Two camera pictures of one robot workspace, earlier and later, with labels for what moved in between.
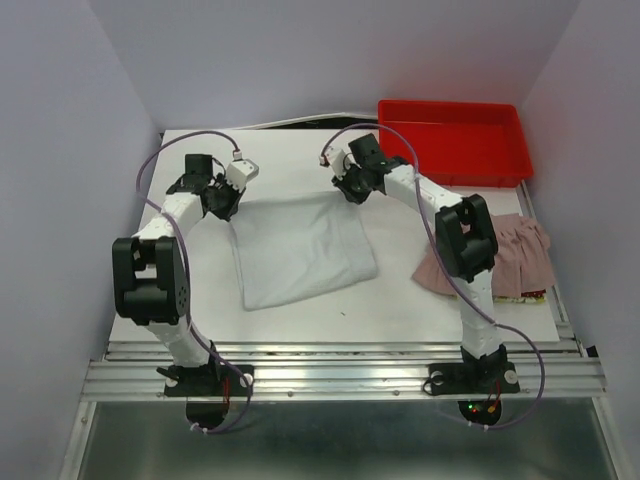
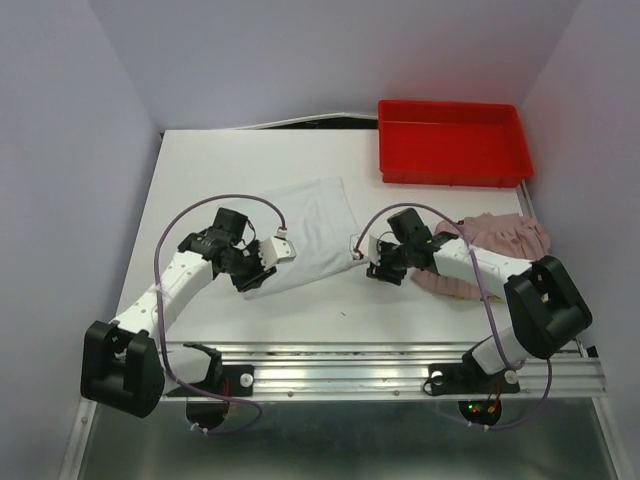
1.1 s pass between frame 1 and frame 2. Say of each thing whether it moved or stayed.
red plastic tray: stayed
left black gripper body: moved
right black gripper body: moved
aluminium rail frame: stayed
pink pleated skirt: stayed
